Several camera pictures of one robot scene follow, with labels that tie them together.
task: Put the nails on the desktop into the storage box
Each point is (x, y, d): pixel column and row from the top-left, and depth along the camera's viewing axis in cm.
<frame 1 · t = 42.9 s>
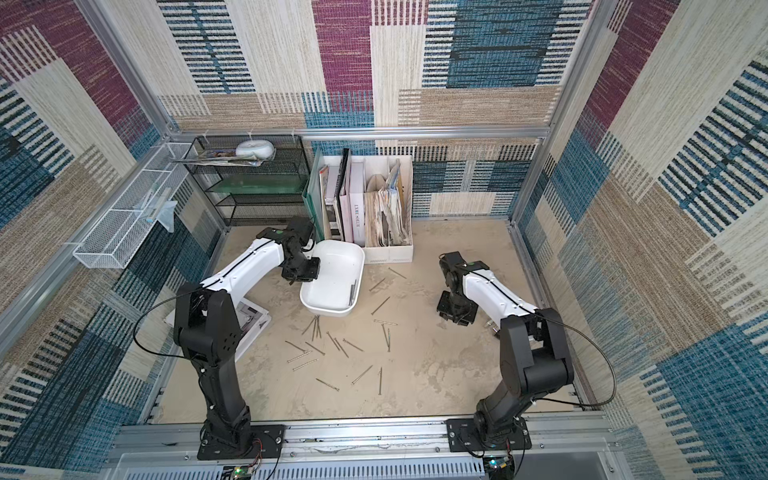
left hand: (311, 275, 94), fingers closed
right hand: (450, 315, 90), fingers open
white plastic storage box: (337, 289, 96), point 7 cm above the table
white perforated file organizer: (368, 202, 100), point 21 cm above the table
steel nail: (327, 384, 84), on the table
steel nail 2: (353, 382, 84), on the table
steel nail 3: (380, 381, 85), on the table
steel nail 4: (380, 306, 99), on the table
steel nail 5: (352, 344, 91), on the table
steel nail 6: (294, 345, 91), on the table
steel nail 7: (352, 293, 96), point 6 cm above the table
green folder: (312, 195, 87), point 32 cm above the table

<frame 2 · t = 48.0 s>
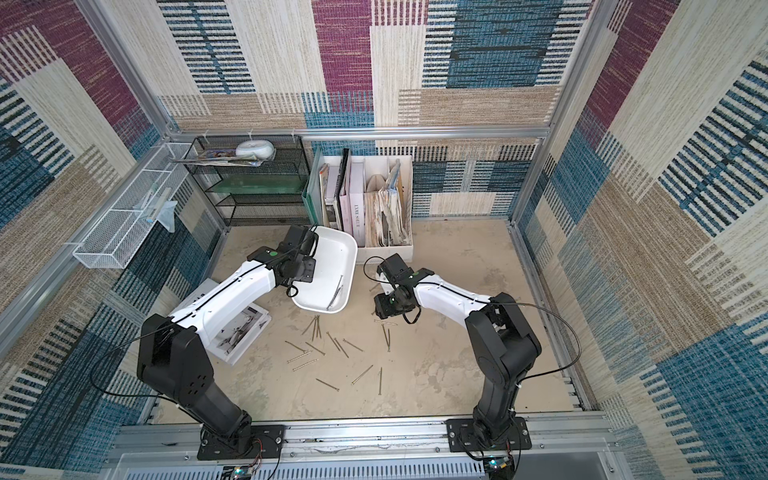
left hand: (299, 265, 89), fingers closed
right hand: (382, 306, 91), fingers open
white plastic storage box: (335, 263, 99), point 10 cm above the table
steel nail 7: (335, 294, 94), point 8 cm above the table
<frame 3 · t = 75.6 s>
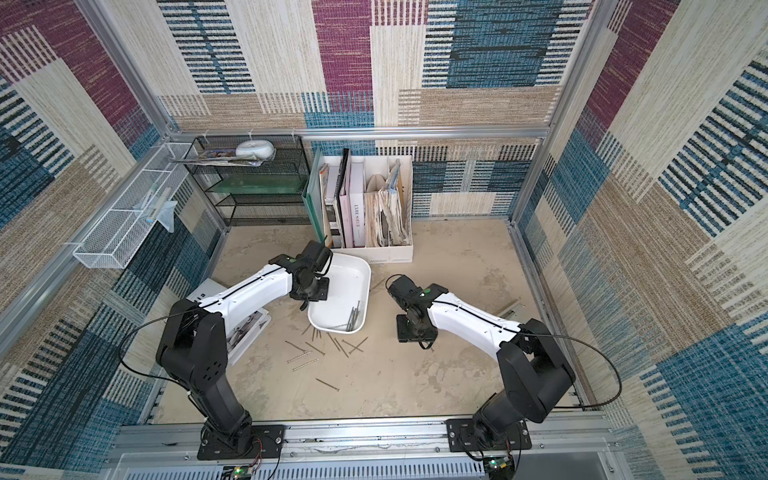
left hand: (317, 291, 92), fingers closed
right hand: (407, 333, 86), fingers open
white plastic storage box: (346, 311, 96), point 3 cm above the table
steel nail 7: (352, 319, 94), point 3 cm above the table
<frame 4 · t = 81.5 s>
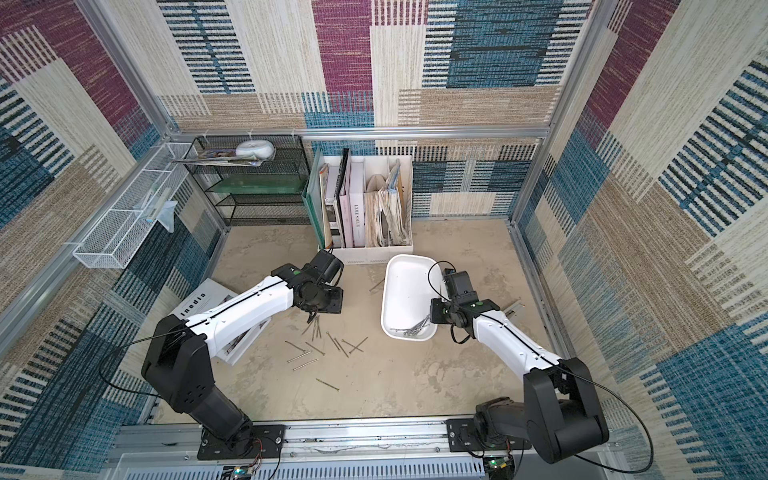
left hand: (335, 302, 87), fingers open
right hand: (434, 305, 89), fingers closed
white plastic storage box: (409, 285, 99), point 5 cm above the table
steel nail 7: (416, 329, 93), on the table
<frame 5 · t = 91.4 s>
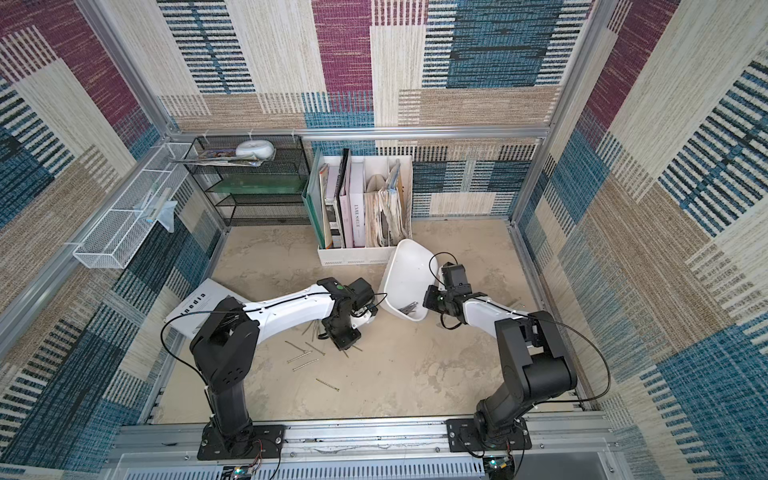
left hand: (344, 340, 88), fingers open
right hand: (425, 295, 96), fingers closed
white plastic storage box: (409, 275, 98), point 8 cm above the table
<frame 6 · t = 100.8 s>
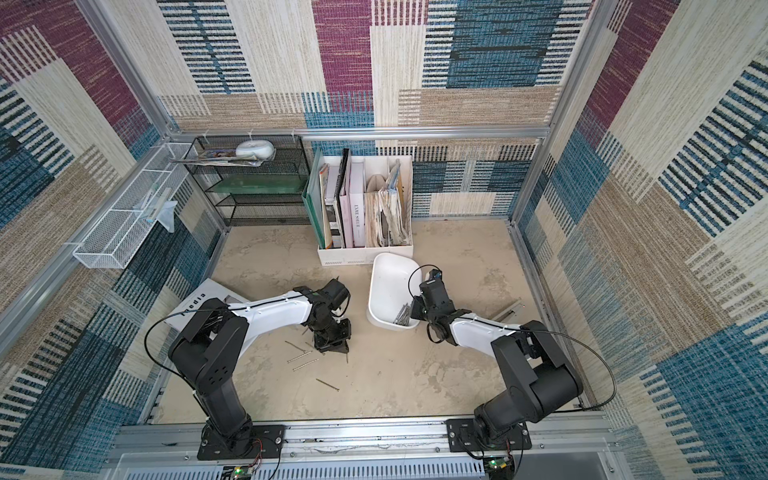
left hand: (350, 349, 89), fingers closed
right hand: (415, 298, 94), fingers closed
white plastic storage box: (395, 280, 103), point 3 cm above the table
steel nail 7: (403, 315, 96), point 2 cm above the table
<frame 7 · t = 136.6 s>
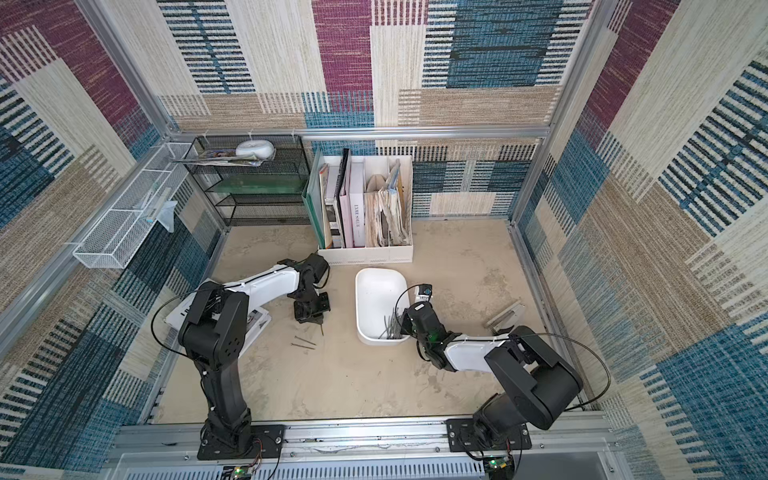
left hand: (325, 321, 95), fingers closed
right hand: (404, 308, 92), fingers closed
white plastic storage box: (381, 295, 100), point 2 cm above the table
